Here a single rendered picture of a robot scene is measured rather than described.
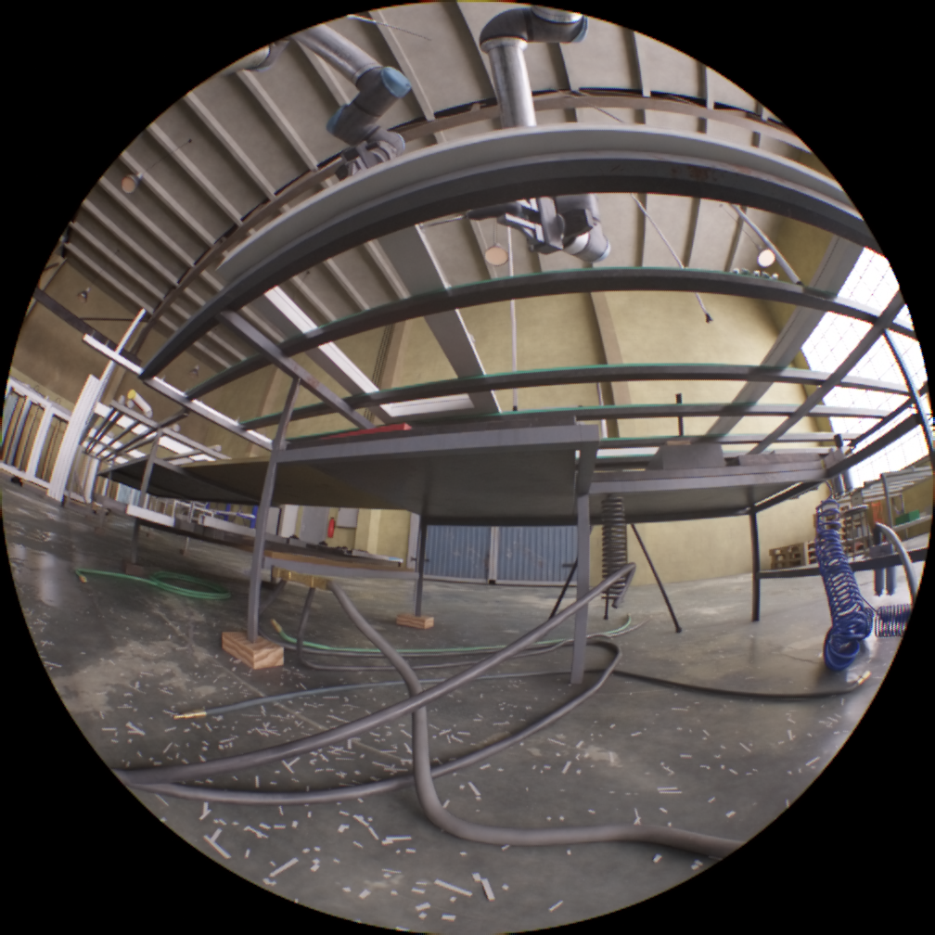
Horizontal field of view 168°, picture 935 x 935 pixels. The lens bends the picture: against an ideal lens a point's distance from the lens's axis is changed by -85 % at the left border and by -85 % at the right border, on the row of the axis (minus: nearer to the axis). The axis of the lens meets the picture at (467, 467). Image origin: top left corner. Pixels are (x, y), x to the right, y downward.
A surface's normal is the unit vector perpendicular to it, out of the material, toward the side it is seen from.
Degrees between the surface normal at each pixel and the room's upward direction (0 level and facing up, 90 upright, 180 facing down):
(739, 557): 90
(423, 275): 180
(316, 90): 180
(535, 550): 90
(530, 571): 90
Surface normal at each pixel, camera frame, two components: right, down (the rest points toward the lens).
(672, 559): -0.30, -0.32
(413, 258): -0.06, 0.95
